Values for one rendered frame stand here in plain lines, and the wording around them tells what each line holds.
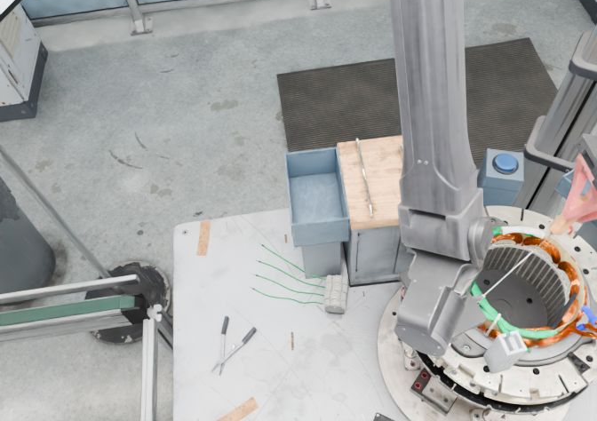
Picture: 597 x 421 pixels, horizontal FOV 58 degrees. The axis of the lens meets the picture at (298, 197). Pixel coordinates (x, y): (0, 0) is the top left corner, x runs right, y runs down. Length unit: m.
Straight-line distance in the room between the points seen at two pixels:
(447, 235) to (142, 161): 2.12
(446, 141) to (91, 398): 1.80
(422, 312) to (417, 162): 0.15
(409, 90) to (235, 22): 2.67
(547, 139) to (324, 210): 0.52
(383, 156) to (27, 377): 1.62
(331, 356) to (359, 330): 0.08
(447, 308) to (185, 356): 0.74
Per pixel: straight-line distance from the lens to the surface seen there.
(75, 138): 2.78
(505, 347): 0.78
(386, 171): 1.03
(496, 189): 1.13
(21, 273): 2.22
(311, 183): 1.11
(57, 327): 1.41
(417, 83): 0.47
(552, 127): 1.26
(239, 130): 2.55
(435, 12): 0.45
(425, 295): 0.57
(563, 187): 1.11
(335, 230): 1.00
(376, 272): 1.18
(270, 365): 1.17
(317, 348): 1.17
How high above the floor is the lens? 1.89
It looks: 56 degrees down
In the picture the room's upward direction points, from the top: 7 degrees counter-clockwise
